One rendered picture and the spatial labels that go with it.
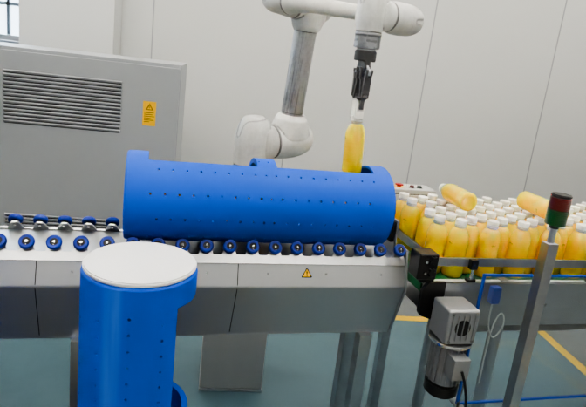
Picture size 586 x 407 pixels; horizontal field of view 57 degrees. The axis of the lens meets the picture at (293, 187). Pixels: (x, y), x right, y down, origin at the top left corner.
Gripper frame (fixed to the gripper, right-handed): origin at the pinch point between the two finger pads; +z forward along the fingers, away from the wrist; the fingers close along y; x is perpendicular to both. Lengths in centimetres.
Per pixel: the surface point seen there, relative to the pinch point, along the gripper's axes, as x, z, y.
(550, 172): 291, 64, -241
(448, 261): 30, 45, 26
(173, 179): -62, 25, 17
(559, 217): 54, 23, 44
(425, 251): 21, 42, 26
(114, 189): -90, 76, -154
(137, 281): -70, 39, 59
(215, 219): -48, 36, 20
